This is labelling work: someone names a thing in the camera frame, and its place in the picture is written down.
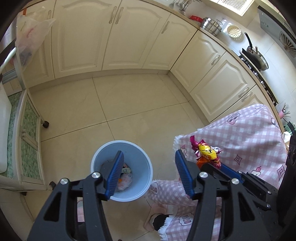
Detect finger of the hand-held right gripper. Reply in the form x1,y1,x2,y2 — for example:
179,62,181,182
201,163,278,211

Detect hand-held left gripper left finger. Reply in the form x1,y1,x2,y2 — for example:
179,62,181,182
27,150,125,241

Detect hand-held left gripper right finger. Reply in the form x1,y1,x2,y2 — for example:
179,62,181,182
174,149,271,241

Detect orange candy wrapper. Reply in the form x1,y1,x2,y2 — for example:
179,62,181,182
196,155,222,170

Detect blue trash bin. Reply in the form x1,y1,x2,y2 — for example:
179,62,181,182
90,139,154,202

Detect yellow red candy wrapper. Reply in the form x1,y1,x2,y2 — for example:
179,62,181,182
198,142,219,157

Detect magenta candy wrapper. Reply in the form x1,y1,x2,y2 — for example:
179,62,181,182
190,135,204,161

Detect pink checked tablecloth table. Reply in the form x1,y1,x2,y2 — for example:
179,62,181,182
144,103,288,240

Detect pink slipper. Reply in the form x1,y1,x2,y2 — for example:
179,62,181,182
144,203,177,232

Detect green electric cooker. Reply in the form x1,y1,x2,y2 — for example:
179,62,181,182
283,121,296,135

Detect pink utensil holder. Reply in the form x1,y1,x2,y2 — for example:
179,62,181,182
278,104,292,121

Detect white rolling cart green panels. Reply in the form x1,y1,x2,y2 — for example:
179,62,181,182
0,46,56,196

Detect cream stove base cabinet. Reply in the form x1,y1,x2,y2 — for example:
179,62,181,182
170,30,278,124

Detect black gas stove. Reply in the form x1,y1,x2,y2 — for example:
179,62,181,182
238,52,279,106

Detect black wok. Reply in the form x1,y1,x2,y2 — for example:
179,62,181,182
241,32,269,71

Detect cream colander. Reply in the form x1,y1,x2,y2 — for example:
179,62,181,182
226,25,242,41

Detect cream sink base cabinet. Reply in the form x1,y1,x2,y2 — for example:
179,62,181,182
14,0,199,89

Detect steel steamer pot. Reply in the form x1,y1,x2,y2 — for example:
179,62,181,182
200,16,224,37

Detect black range hood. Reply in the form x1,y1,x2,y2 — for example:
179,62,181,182
258,6,296,59

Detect hanging clear plastic bag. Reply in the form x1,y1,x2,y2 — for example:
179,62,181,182
15,6,56,68

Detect hanging metal ladle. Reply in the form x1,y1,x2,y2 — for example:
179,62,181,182
179,0,193,12

